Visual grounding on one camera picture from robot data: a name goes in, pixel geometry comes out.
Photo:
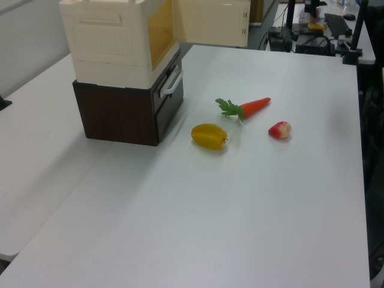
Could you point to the black keyboard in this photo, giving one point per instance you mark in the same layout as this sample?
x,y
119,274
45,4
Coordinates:
x,y
336,24

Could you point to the cream cabinet door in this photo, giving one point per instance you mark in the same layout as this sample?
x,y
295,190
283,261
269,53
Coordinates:
x,y
210,21

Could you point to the cream plastic cabinet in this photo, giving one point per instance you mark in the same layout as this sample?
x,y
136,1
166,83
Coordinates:
x,y
105,45

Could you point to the red and white toy fruit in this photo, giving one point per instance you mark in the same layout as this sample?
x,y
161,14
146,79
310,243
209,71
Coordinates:
x,y
280,130

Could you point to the yellow toy starfruit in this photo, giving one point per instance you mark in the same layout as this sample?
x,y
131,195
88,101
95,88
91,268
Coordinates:
x,y
208,136

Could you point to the black pole with clamp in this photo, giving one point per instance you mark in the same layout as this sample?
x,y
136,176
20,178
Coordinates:
x,y
357,27

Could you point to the dark brown drawer unit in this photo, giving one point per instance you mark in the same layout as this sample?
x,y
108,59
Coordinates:
x,y
117,117

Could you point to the orange toy carrot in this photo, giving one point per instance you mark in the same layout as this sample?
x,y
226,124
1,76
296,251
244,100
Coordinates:
x,y
253,106

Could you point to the black camera stand pole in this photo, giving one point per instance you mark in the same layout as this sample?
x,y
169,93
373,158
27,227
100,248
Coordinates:
x,y
290,13

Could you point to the black electronics box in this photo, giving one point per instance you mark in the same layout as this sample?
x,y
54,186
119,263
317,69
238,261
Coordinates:
x,y
279,39

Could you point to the yellow packet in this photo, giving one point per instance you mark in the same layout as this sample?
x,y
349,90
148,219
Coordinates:
x,y
316,27

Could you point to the black flat device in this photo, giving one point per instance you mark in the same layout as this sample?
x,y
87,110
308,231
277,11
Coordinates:
x,y
315,46

